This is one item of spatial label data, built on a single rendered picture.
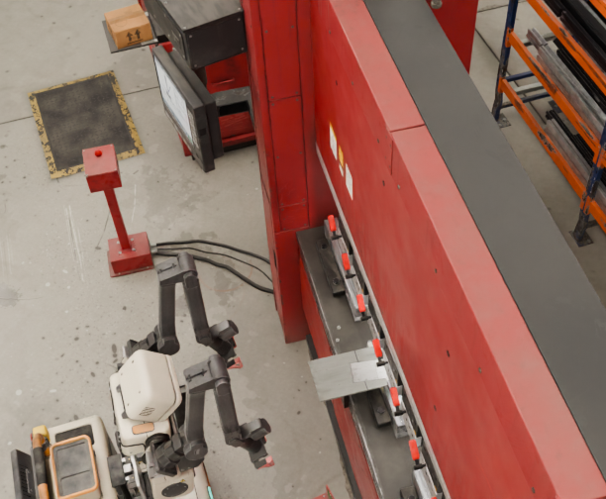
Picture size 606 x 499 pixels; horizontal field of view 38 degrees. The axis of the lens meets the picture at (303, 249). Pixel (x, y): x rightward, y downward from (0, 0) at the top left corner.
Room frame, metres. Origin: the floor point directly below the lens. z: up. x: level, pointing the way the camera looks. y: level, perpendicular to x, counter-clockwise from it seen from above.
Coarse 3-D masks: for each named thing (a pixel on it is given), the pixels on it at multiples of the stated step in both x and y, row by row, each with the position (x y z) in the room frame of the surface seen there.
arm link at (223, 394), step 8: (216, 384) 1.39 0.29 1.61; (224, 384) 1.39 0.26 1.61; (216, 392) 1.41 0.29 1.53; (224, 392) 1.39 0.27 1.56; (216, 400) 1.42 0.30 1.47; (224, 400) 1.42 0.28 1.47; (232, 400) 1.43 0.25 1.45; (224, 408) 1.42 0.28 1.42; (232, 408) 1.42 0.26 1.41; (224, 416) 1.42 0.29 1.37; (232, 416) 1.42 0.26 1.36; (224, 424) 1.41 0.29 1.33; (232, 424) 1.42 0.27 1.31; (224, 432) 1.41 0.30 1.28; (232, 432) 1.41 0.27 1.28; (240, 432) 1.42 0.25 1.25
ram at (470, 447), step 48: (336, 96) 2.30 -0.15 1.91; (336, 192) 2.32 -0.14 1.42; (384, 192) 1.77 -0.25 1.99; (384, 240) 1.75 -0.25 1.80; (384, 288) 1.73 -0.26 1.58; (432, 288) 1.37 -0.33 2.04; (432, 336) 1.33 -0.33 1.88; (432, 384) 1.29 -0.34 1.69; (480, 384) 1.05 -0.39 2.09; (432, 432) 1.25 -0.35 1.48; (480, 432) 1.00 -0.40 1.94; (480, 480) 0.95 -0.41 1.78
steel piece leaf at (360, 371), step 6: (372, 360) 1.82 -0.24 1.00; (354, 366) 1.80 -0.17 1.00; (360, 366) 1.80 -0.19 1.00; (366, 366) 1.80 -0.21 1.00; (372, 366) 1.79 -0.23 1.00; (354, 372) 1.77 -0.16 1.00; (360, 372) 1.77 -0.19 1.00; (366, 372) 1.77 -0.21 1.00; (372, 372) 1.77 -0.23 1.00; (354, 378) 1.75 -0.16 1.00; (360, 378) 1.75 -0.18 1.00; (366, 378) 1.74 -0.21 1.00; (372, 378) 1.74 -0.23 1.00
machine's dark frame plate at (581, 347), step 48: (384, 0) 2.27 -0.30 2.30; (432, 48) 2.03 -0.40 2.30; (432, 96) 1.82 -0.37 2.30; (480, 96) 1.81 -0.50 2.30; (480, 144) 1.62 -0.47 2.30; (480, 192) 1.46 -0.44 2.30; (528, 192) 1.45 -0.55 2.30; (528, 240) 1.30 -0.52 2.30; (528, 288) 1.16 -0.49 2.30; (576, 288) 1.15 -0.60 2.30; (576, 336) 1.03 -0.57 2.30; (576, 384) 0.91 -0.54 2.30
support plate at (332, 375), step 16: (352, 352) 1.86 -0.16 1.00; (368, 352) 1.86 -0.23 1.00; (320, 368) 1.80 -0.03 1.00; (336, 368) 1.80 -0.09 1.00; (320, 384) 1.73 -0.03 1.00; (336, 384) 1.73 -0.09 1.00; (352, 384) 1.72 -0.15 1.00; (368, 384) 1.72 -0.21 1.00; (384, 384) 1.71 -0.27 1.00; (320, 400) 1.67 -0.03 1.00
